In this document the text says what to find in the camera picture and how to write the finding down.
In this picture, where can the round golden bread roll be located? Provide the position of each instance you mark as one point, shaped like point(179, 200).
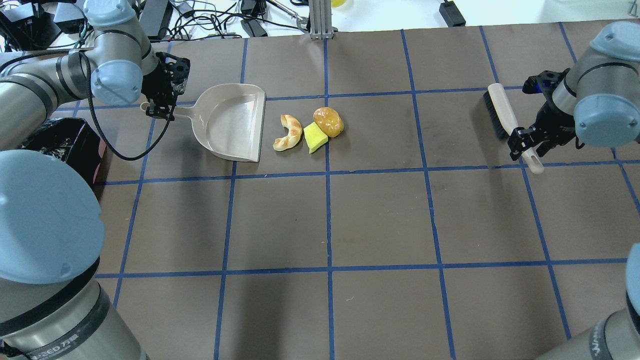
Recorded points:
point(329, 121)

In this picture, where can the curved croissant bread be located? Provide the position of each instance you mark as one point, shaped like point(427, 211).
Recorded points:
point(293, 135)

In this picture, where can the white hand brush black bristles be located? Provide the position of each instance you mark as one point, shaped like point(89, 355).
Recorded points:
point(503, 119)

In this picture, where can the bin with black trash bag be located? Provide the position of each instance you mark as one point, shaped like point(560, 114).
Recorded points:
point(71, 140)

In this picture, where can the beige plastic dustpan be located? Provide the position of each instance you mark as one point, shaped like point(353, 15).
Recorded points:
point(227, 120)

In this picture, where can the black power adapter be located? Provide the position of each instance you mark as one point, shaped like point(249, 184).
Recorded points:
point(451, 14)

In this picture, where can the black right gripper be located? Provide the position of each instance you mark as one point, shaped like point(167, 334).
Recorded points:
point(552, 118)

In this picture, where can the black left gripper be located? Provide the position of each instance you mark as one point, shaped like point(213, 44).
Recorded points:
point(151, 86)

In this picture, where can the yellow sponge block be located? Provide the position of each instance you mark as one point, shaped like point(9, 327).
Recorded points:
point(314, 137)

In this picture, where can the aluminium frame post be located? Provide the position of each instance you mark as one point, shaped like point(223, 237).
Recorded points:
point(320, 20)

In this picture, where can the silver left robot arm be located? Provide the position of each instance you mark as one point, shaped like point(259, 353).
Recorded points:
point(52, 235)

